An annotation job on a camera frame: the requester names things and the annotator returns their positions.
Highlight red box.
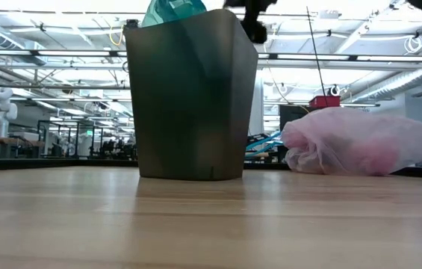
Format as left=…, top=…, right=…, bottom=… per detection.
left=308, top=95, right=341, bottom=109

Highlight thin black pole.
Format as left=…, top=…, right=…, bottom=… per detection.
left=305, top=6, right=329, bottom=108

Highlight black background cabinet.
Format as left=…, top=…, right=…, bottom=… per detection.
left=278, top=104, right=311, bottom=132

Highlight teal plastic trash bag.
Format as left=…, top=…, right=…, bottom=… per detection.
left=141, top=0, right=208, bottom=29

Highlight pink translucent drawstring trash bag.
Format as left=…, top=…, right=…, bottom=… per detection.
left=245, top=106, right=422, bottom=177

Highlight dark brown trash bin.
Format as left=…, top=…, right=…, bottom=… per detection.
left=122, top=9, right=259, bottom=182

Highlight black background workstations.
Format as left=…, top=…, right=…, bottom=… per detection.
left=37, top=119, right=139, bottom=161

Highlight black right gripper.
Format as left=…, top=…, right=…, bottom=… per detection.
left=223, top=0, right=279, bottom=24

